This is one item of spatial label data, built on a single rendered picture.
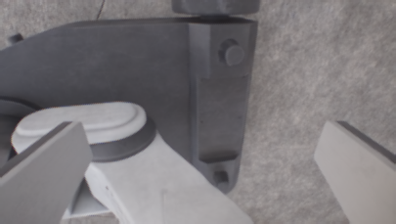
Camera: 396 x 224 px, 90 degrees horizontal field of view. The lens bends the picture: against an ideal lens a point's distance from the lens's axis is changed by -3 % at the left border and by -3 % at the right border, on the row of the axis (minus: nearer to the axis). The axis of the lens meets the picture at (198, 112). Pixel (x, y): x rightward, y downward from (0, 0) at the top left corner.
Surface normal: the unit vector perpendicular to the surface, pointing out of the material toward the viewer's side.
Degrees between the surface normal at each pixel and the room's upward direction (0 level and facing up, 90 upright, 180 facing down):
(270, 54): 0
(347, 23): 0
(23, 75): 0
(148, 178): 90
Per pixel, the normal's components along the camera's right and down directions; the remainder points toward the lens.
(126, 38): 0.19, 0.48
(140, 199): 0.00, -0.87
